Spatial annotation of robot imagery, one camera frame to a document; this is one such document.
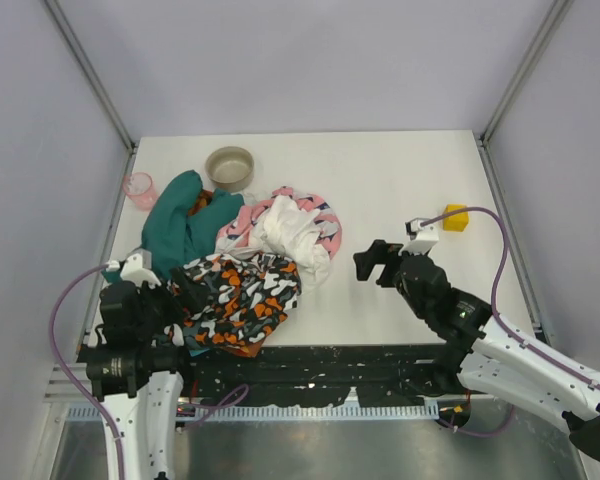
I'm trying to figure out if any dark teal green cloth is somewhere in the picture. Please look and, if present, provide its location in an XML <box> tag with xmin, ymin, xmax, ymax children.
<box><xmin>141</xmin><ymin>170</ymin><xmax>244</xmax><ymax>279</ymax></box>

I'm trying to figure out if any pink patterned cloth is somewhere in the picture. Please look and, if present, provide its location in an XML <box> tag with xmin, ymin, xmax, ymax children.
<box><xmin>215</xmin><ymin>186</ymin><xmax>342</xmax><ymax>259</ymax></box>

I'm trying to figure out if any white cloth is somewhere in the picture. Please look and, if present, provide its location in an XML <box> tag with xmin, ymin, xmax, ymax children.
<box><xmin>215</xmin><ymin>187</ymin><xmax>342</xmax><ymax>292</ymax></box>

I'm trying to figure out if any white slotted cable duct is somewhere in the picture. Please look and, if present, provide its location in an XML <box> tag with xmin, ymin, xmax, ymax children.
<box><xmin>67</xmin><ymin>403</ymin><xmax>440</xmax><ymax>422</ymax></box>

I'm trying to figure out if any left aluminium frame post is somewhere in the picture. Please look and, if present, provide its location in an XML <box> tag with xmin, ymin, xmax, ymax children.
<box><xmin>41</xmin><ymin>0</ymin><xmax>136</xmax><ymax>153</ymax></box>

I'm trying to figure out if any beige round bowl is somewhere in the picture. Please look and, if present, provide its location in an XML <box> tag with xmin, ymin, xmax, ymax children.
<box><xmin>205</xmin><ymin>146</ymin><xmax>255</xmax><ymax>193</ymax></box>

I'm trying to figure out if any light blue cloth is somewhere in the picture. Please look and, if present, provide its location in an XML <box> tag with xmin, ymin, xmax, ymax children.
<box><xmin>189</xmin><ymin>349</ymin><xmax>209</xmax><ymax>357</ymax></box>

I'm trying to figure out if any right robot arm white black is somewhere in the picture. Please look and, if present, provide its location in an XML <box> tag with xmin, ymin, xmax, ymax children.
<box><xmin>353</xmin><ymin>240</ymin><xmax>600</xmax><ymax>462</ymax></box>

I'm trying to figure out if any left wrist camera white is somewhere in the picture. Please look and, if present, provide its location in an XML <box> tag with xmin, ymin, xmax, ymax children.
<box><xmin>103</xmin><ymin>249</ymin><xmax>161</xmax><ymax>288</ymax></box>

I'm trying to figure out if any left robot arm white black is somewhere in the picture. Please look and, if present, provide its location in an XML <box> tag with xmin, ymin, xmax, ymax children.
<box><xmin>85</xmin><ymin>267</ymin><xmax>209</xmax><ymax>479</ymax></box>

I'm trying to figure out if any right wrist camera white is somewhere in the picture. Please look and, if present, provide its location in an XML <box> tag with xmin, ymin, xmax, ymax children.
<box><xmin>400</xmin><ymin>218</ymin><xmax>439</xmax><ymax>255</ymax></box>

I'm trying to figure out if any right aluminium frame post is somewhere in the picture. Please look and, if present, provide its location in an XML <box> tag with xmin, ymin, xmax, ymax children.
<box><xmin>477</xmin><ymin>0</ymin><xmax>574</xmax><ymax>147</ymax></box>

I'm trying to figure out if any orange red patterned cloth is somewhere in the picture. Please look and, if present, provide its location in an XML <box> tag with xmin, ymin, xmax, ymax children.
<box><xmin>187</xmin><ymin>189</ymin><xmax>213</xmax><ymax>216</ymax></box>

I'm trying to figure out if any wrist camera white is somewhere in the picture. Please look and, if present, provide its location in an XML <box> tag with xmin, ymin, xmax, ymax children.
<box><xmin>103</xmin><ymin>249</ymin><xmax>161</xmax><ymax>288</ymax></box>
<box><xmin>400</xmin><ymin>218</ymin><xmax>439</xmax><ymax>255</ymax></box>

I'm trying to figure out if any pink transparent cup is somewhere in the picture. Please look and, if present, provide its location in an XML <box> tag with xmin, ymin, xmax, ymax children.
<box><xmin>123</xmin><ymin>172</ymin><xmax>158</xmax><ymax>211</ymax></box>

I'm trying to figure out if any black front mounting rail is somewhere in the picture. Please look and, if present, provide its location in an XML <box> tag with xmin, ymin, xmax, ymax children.
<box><xmin>181</xmin><ymin>344</ymin><xmax>466</xmax><ymax>408</ymax></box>

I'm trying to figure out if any aluminium frame post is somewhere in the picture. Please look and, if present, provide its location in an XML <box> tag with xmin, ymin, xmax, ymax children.
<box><xmin>41</xmin><ymin>0</ymin><xmax>136</xmax><ymax>153</ymax></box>
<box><xmin>477</xmin><ymin>0</ymin><xmax>574</xmax><ymax>147</ymax></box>

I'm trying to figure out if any camouflage orange black cloth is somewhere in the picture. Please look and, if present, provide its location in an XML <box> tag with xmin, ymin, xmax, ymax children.
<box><xmin>167</xmin><ymin>253</ymin><xmax>302</xmax><ymax>358</ymax></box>

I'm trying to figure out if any yellow cube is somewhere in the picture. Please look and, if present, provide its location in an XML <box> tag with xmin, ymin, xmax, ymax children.
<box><xmin>442</xmin><ymin>204</ymin><xmax>469</xmax><ymax>233</ymax></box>

